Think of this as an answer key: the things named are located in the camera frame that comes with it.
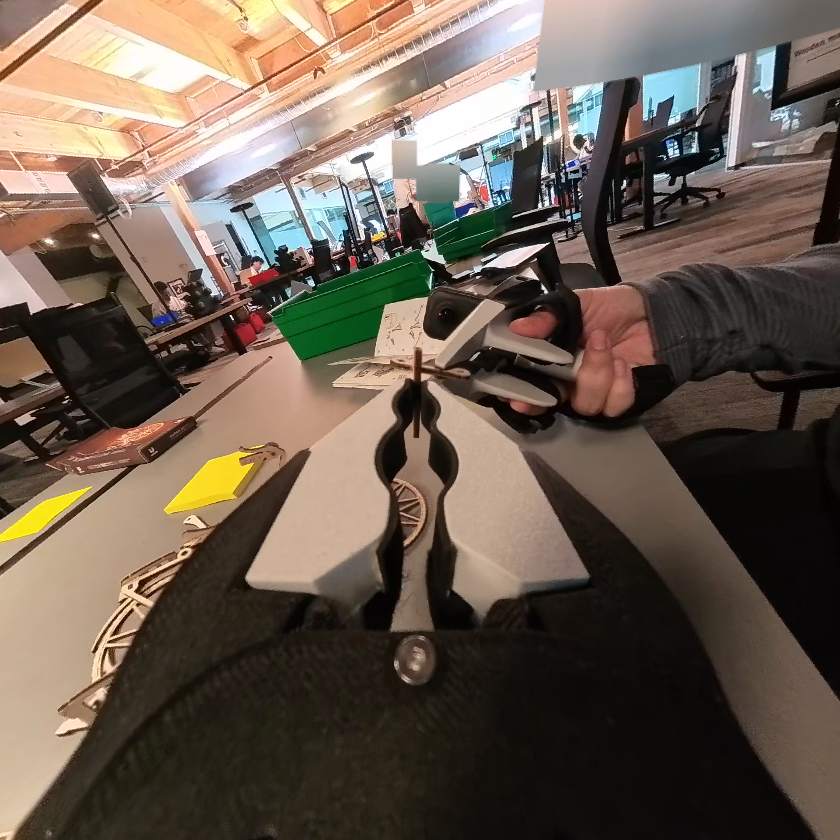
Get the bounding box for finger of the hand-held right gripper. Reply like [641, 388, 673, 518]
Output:
[467, 369, 560, 409]
[434, 298, 513, 370]

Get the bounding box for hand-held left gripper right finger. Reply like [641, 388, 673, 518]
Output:
[420, 382, 589, 630]

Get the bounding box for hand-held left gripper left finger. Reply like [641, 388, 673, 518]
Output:
[244, 380, 410, 623]

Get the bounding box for small narrow wooden part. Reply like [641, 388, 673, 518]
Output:
[390, 357, 471, 383]

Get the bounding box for wooden bicycle model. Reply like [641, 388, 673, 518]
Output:
[56, 443, 431, 736]

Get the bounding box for brown model kit box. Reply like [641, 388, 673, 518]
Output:
[47, 415, 198, 474]

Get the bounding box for person's right hand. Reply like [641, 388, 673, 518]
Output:
[508, 283, 658, 421]

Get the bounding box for instruction booklet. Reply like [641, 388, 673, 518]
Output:
[331, 297, 448, 390]

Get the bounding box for white paper sheet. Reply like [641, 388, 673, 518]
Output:
[482, 244, 553, 270]

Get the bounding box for large green plastic bin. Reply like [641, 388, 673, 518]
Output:
[269, 249, 436, 361]

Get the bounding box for small green plastic bin stack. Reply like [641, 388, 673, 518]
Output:
[430, 200, 513, 261]

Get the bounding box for yellow sticky note pad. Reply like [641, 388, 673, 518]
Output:
[164, 453, 261, 515]
[0, 487, 93, 543]

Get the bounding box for black floor lamp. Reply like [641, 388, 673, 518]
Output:
[231, 202, 264, 264]
[351, 152, 389, 224]

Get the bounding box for black office chair with armrests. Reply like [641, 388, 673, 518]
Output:
[481, 77, 641, 290]

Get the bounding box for person's legs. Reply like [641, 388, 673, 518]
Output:
[659, 420, 840, 698]

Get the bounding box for black mesh office chair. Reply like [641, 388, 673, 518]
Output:
[23, 298, 185, 428]

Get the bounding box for black swivel office chair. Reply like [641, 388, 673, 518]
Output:
[659, 98, 730, 218]

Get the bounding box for black chair armrest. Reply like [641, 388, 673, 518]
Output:
[751, 371, 840, 428]

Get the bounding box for black speaker on stand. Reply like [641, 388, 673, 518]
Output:
[67, 159, 158, 290]

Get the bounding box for framed tag sign on stand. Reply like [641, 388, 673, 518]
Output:
[771, 39, 840, 248]

